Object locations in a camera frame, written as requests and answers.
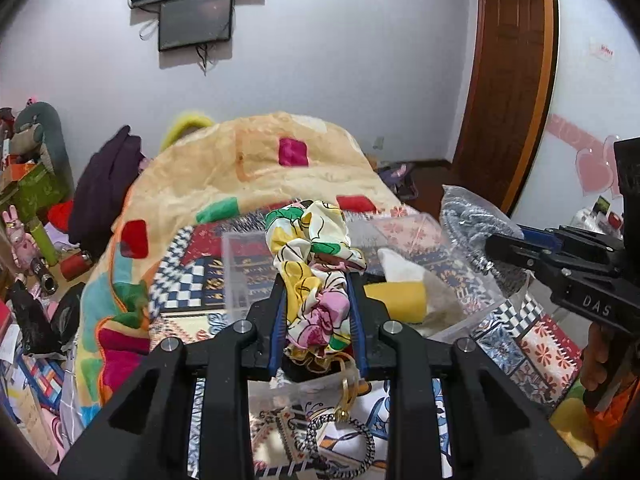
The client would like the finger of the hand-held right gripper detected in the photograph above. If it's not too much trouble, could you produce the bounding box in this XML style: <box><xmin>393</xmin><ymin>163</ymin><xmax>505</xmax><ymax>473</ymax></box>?
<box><xmin>484</xmin><ymin>233</ymin><xmax>557</xmax><ymax>275</ymax></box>
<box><xmin>515</xmin><ymin>223</ymin><xmax>565</xmax><ymax>252</ymax></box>

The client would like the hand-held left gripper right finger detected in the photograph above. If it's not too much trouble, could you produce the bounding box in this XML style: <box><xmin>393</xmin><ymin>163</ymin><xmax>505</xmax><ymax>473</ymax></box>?
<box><xmin>346</xmin><ymin>274</ymin><xmax>585</xmax><ymax>480</ymax></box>

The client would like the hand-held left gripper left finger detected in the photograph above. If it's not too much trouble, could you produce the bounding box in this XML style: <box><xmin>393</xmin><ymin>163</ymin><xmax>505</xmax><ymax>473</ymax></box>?
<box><xmin>57</xmin><ymin>274</ymin><xmax>291</xmax><ymax>480</ymax></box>

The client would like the floral silk scarf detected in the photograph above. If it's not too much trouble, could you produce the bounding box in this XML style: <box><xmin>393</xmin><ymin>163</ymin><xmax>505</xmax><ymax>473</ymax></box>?
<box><xmin>263</xmin><ymin>200</ymin><xmax>368</xmax><ymax>372</ymax></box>

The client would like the clear plastic box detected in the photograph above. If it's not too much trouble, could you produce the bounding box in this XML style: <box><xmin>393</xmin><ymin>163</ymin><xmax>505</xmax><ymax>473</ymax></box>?
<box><xmin>221</xmin><ymin>212</ymin><xmax>508</xmax><ymax>411</ymax></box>

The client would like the person's right forearm orange sleeve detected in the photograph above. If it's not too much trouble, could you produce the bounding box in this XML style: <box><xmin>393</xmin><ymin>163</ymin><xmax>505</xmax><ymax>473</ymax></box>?
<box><xmin>586</xmin><ymin>371</ymin><xmax>640</xmax><ymax>457</ymax></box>

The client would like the person's right hand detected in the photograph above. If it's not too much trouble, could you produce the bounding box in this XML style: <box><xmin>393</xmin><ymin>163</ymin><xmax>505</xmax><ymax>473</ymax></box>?
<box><xmin>579</xmin><ymin>321</ymin><xmax>610</xmax><ymax>390</ymax></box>

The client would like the plastic bag with grey item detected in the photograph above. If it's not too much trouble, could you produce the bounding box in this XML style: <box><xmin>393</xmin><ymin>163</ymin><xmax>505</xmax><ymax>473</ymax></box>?
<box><xmin>440</xmin><ymin>185</ymin><xmax>533</xmax><ymax>293</ymax></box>

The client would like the yellow cloth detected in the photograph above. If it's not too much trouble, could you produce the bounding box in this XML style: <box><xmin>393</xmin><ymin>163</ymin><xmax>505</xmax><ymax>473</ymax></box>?
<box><xmin>363</xmin><ymin>281</ymin><xmax>427</xmax><ymax>324</ymax></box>

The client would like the gold hair clip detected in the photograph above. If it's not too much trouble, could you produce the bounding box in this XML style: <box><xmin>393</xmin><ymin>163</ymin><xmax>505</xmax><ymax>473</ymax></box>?
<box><xmin>335</xmin><ymin>367</ymin><xmax>371</xmax><ymax>423</ymax></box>

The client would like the white cloth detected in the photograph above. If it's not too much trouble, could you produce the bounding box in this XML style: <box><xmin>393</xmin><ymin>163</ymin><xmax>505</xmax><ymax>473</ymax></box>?
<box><xmin>377</xmin><ymin>248</ymin><xmax>426</xmax><ymax>283</ymax></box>

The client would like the beige cloth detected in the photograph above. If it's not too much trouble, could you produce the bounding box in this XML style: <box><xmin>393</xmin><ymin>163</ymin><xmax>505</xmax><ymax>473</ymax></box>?
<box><xmin>417</xmin><ymin>272</ymin><xmax>463</xmax><ymax>338</ymax></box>

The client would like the patterned bed sheet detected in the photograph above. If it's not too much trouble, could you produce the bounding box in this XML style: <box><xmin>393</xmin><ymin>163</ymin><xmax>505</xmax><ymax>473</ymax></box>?
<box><xmin>147</xmin><ymin>207</ymin><xmax>586</xmax><ymax>478</ymax></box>

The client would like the purple bag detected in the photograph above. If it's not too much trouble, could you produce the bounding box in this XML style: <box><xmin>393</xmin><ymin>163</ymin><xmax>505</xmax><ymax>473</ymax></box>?
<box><xmin>377</xmin><ymin>161</ymin><xmax>421</xmax><ymax>203</ymax></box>

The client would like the peach blanket with coloured squares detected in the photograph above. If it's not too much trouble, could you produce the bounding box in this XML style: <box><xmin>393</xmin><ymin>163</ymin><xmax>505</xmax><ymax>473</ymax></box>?
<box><xmin>75</xmin><ymin>111</ymin><xmax>406</xmax><ymax>448</ymax></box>

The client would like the brown wooden door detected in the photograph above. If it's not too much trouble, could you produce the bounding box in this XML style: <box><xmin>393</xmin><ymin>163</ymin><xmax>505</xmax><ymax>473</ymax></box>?
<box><xmin>452</xmin><ymin>0</ymin><xmax>560</xmax><ymax>213</ymax></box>

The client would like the red bottle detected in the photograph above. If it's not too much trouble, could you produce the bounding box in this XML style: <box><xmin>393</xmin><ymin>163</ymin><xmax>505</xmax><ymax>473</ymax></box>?
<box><xmin>61</xmin><ymin>251</ymin><xmax>93</xmax><ymax>281</ymax></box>

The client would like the yellow-green plush item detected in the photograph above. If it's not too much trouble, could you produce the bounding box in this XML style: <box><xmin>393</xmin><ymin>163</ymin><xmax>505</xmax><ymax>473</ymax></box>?
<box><xmin>160</xmin><ymin>111</ymin><xmax>216</xmax><ymax>153</ymax></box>

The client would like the dark purple garment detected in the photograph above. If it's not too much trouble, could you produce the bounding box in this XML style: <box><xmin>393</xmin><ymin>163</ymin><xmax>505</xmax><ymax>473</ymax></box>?
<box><xmin>68</xmin><ymin>125</ymin><xmax>147</xmax><ymax>256</ymax></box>

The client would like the black flashlight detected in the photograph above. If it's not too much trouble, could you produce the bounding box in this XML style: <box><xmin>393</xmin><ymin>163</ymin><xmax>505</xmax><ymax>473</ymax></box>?
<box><xmin>30</xmin><ymin>258</ymin><xmax>60</xmax><ymax>295</ymax></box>

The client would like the red cloth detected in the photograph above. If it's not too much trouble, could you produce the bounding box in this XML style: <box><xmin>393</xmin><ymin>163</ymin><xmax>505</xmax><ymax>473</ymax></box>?
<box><xmin>47</xmin><ymin>200</ymin><xmax>76</xmax><ymax>233</ymax></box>

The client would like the black plastic bag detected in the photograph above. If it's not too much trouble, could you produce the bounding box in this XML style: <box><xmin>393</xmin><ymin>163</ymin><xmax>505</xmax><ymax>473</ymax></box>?
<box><xmin>7</xmin><ymin>280</ymin><xmax>68</xmax><ymax>361</ymax></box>

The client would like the pink rabbit toy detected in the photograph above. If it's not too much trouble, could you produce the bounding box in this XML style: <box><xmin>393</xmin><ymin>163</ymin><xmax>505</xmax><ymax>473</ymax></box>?
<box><xmin>1</xmin><ymin>208</ymin><xmax>38</xmax><ymax>268</ymax></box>

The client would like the green box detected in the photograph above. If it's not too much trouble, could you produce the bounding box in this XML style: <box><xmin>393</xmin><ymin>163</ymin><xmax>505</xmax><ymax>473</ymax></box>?
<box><xmin>0</xmin><ymin>162</ymin><xmax>68</xmax><ymax>221</ymax></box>

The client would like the grey plush toy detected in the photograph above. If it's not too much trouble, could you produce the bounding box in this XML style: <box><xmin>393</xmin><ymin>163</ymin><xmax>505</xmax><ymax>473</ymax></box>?
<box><xmin>12</xmin><ymin>101</ymin><xmax>75</xmax><ymax>196</ymax></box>

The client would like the pink heart wall sticker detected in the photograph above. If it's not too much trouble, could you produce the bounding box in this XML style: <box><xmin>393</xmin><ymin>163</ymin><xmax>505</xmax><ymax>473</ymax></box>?
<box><xmin>575</xmin><ymin>135</ymin><xmax>623</xmax><ymax>198</ymax></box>

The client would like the black and white braided hair tie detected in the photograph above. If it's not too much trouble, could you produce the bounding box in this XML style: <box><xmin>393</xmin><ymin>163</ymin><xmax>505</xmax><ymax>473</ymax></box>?
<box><xmin>295</xmin><ymin>412</ymin><xmax>376</xmax><ymax>478</ymax></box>

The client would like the white wall label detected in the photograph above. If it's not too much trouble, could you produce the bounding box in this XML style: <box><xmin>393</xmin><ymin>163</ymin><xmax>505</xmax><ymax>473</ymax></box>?
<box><xmin>588</xmin><ymin>37</ymin><xmax>617</xmax><ymax>63</ymax></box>

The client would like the small black wall screen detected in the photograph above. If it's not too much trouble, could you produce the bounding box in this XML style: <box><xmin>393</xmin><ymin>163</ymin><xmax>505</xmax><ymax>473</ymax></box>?
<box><xmin>158</xmin><ymin>0</ymin><xmax>235</xmax><ymax>52</ymax></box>

